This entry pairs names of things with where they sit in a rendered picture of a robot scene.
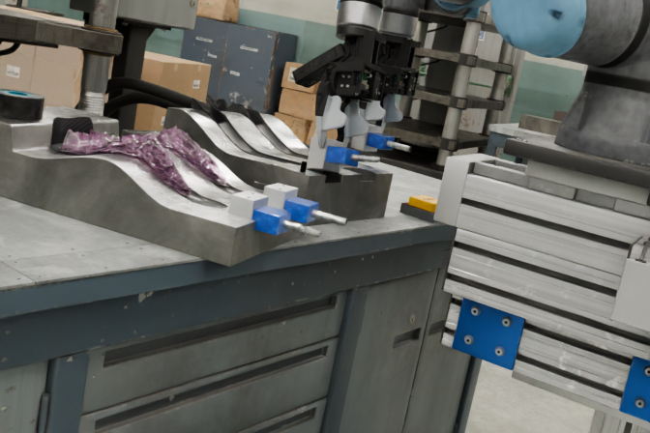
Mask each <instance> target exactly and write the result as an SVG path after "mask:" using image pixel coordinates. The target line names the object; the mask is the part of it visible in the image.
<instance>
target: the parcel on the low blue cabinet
mask: <svg viewBox="0 0 650 433"><path fill-rule="evenodd" d="M239 1H240V0H198V5H197V12H196V16H201V17H208V18H213V19H216V20H221V21H226V22H232V23H237V20H238V15H239Z"/></svg>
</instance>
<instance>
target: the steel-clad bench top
mask: <svg viewBox="0 0 650 433"><path fill-rule="evenodd" d="M358 162H360V163H362V164H365V165H369V166H372V167H375V168H379V169H382V170H385V171H389V172H392V173H394V174H393V179H392V182H391V187H390V192H389V197H388V202H387V207H386V211H385V216H384V217H380V218H371V219H363V220H354V221H347V224H346V225H345V226H343V225H339V224H336V223H329V224H320V225H312V226H307V227H308V228H309V227H310V228H311V229H312V228H314V229H315V230H316V229H318V230H319V231H321V235H320V237H315V236H311V235H307V233H306V234H305V235H303V236H301V237H298V238H296V239H294V240H291V241H289V242H287V243H284V244H282V245H279V246H276V247H274V248H272V249H269V250H276V249H283V248H290V247H296V246H302V245H315V244H322V243H329V242H335V241H341V240H348V239H355V238H362V237H368V236H375V235H381V234H388V233H395V232H401V231H408V230H415V229H422V228H428V227H434V226H441V225H448V224H445V223H442V222H434V223H431V222H428V221H425V220H422V219H419V218H416V217H413V216H409V215H406V214H403V213H400V212H399V210H400V205H401V203H404V202H409V197H410V196H417V195H426V196H429V197H432V198H435V199H438V195H439V190H440V187H441V182H442V181H441V180H438V179H434V178H431V177H429V176H425V175H422V174H418V173H415V172H412V171H408V170H405V169H401V168H398V167H395V166H392V165H389V164H385V163H382V162H378V163H375V162H374V163H372V162H361V161H358ZM269 250H267V251H269ZM203 260H206V259H202V258H199V257H196V256H193V255H189V254H187V253H184V252H181V251H177V250H174V249H171V248H168V247H164V246H161V245H156V244H152V243H149V242H146V241H143V240H140V239H137V238H134V237H131V236H127V235H124V234H121V233H118V232H114V231H111V230H108V229H105V228H101V227H99V226H96V225H93V224H89V223H86V222H83V221H80V220H76V219H73V218H70V217H67V216H61V215H58V214H55V213H52V212H49V211H46V210H43V209H39V208H36V207H33V206H30V205H26V204H23V203H20V202H17V201H14V200H11V199H8V198H5V197H1V196H0V290H4V289H11V288H17V287H24V286H31V285H35V284H36V285H38V284H45V283H50V282H57V281H64V280H71V279H78V278H84V277H90V276H97V275H104V274H117V273H123V272H129V271H136V270H143V269H150V268H157V267H163V266H170V265H176V264H183V263H190V262H196V261H203Z"/></svg>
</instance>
